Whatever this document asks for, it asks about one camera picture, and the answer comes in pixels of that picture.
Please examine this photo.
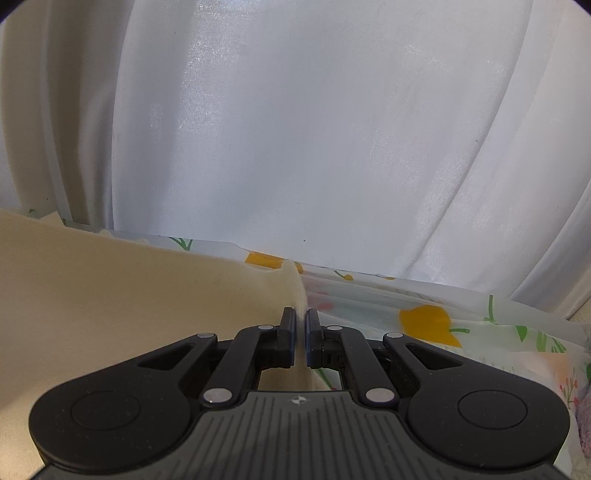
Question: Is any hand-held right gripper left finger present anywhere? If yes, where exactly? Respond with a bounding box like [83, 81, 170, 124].
[134, 307, 296, 409]

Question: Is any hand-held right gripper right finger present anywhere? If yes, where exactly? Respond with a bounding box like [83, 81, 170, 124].
[305, 308, 465, 409]

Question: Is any cream long-sleeved sweater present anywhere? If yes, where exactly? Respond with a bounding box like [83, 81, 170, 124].
[0, 209, 334, 480]

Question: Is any floral bed sheet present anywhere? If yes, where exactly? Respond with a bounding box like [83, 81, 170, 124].
[25, 209, 591, 480]

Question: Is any white sheer curtain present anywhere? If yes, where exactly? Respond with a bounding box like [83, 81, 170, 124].
[41, 0, 591, 319]

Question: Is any purple plush toy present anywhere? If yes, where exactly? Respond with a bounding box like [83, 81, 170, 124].
[573, 378, 591, 462]

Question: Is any cream curtain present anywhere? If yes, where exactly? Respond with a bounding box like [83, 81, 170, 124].
[0, 16, 118, 227]

